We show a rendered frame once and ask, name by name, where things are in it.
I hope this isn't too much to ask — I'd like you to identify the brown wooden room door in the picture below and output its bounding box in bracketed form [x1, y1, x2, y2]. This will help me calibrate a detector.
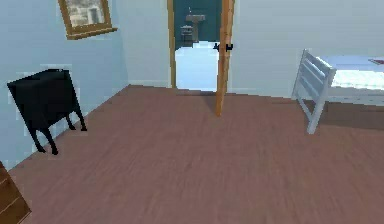
[214, 0, 236, 118]

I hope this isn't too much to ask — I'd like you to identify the grey bin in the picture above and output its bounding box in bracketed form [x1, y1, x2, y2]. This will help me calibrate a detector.
[180, 25, 195, 48]

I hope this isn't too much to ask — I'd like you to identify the wood framed window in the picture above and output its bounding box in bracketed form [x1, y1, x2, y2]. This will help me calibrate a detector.
[57, 0, 118, 41]

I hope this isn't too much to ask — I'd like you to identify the white slatted bed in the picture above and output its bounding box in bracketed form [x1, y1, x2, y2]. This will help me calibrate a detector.
[291, 48, 384, 135]

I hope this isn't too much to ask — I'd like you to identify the black side cabinet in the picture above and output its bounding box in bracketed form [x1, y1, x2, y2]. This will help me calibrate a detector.
[6, 68, 88, 156]

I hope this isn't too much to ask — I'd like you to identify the brown wooden dresser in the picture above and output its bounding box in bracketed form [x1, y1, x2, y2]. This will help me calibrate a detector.
[0, 161, 33, 224]

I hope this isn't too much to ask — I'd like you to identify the black door handle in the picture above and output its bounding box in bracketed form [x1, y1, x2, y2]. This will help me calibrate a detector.
[213, 42, 234, 53]

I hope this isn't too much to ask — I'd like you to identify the grey pedestal sink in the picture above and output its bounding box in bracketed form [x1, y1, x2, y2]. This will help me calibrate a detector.
[185, 13, 207, 44]

